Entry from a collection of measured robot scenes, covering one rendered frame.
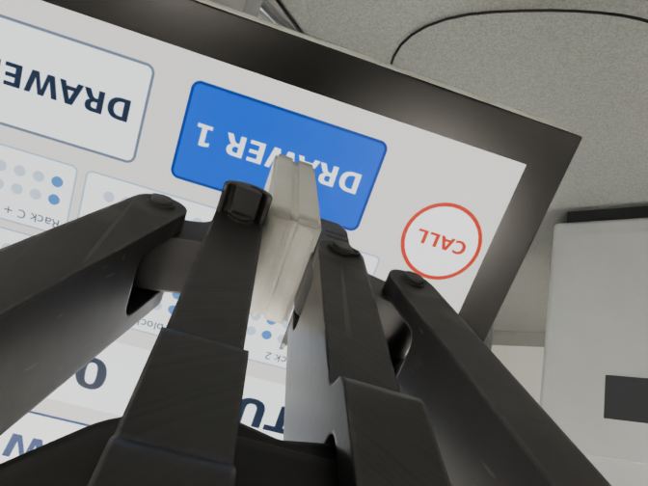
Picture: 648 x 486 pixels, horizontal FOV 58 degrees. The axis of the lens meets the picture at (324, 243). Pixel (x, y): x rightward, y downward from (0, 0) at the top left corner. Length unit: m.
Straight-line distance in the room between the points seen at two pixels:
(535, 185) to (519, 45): 1.41
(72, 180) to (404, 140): 0.16
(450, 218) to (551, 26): 1.38
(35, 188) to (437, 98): 0.19
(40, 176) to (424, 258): 0.19
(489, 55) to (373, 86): 1.47
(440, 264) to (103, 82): 0.18
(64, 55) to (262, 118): 0.09
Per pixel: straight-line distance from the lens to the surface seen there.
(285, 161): 0.20
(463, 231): 0.30
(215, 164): 0.28
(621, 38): 1.69
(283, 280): 0.15
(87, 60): 0.29
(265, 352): 0.32
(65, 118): 0.29
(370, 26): 1.70
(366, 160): 0.28
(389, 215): 0.29
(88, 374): 0.34
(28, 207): 0.31
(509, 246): 0.31
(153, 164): 0.29
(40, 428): 0.37
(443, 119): 0.28
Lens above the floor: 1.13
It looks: 21 degrees down
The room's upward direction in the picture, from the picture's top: 167 degrees counter-clockwise
